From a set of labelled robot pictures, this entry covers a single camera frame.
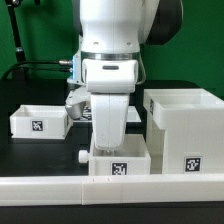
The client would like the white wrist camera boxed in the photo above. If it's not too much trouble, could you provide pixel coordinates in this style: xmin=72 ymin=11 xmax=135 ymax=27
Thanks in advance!
xmin=65 ymin=87 xmax=90 ymax=120

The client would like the black camera stand pole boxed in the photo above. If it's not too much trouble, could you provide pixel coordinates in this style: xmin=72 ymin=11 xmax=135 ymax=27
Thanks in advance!
xmin=2 ymin=0 xmax=29 ymax=81

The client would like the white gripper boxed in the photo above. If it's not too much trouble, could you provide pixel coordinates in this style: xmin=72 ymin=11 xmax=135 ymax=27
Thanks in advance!
xmin=82 ymin=59 xmax=138 ymax=150

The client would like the black upper base cable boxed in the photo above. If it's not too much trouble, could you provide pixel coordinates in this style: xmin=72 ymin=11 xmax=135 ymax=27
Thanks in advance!
xmin=1 ymin=59 xmax=74 ymax=80

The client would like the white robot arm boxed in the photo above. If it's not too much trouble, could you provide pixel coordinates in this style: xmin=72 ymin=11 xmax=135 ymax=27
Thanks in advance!
xmin=66 ymin=0 xmax=183 ymax=150

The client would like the white front barrier wall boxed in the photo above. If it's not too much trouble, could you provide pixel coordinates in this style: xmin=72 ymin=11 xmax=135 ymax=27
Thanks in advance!
xmin=0 ymin=174 xmax=224 ymax=206

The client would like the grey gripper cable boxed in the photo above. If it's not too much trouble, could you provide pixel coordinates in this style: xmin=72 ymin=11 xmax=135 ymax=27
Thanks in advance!
xmin=135 ymin=54 xmax=148 ymax=86

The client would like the white front drawer box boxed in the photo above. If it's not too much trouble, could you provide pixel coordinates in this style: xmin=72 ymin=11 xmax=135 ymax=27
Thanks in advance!
xmin=78 ymin=134 xmax=151 ymax=176

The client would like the black lower base cable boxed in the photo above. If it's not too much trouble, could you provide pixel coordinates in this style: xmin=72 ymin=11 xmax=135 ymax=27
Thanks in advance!
xmin=26 ymin=66 xmax=74 ymax=74

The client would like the white drawer box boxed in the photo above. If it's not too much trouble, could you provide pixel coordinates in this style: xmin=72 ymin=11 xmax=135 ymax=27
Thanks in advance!
xmin=78 ymin=134 xmax=151 ymax=176
xmin=10 ymin=105 xmax=73 ymax=139

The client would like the white drawer cabinet frame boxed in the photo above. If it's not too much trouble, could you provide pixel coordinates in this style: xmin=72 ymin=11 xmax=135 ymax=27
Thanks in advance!
xmin=143 ymin=89 xmax=224 ymax=174

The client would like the white marker tag plate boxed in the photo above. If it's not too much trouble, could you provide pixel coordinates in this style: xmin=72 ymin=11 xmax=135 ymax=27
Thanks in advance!
xmin=75 ymin=106 xmax=141 ymax=122

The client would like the black base cable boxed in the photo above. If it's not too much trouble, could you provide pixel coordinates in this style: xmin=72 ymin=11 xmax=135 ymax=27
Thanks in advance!
xmin=26 ymin=66 xmax=74 ymax=74
xmin=1 ymin=59 xmax=74 ymax=80

